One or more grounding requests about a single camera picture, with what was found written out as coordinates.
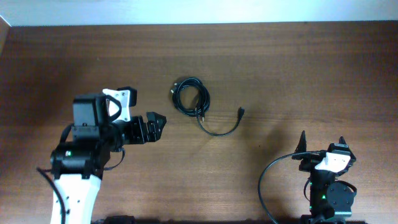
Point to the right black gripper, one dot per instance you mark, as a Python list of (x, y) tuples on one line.
[(310, 162)]

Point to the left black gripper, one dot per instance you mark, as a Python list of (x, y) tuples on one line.
[(153, 135)]

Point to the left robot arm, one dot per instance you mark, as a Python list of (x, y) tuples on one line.
[(85, 147)]

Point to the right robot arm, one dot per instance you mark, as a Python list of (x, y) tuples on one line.
[(330, 199)]

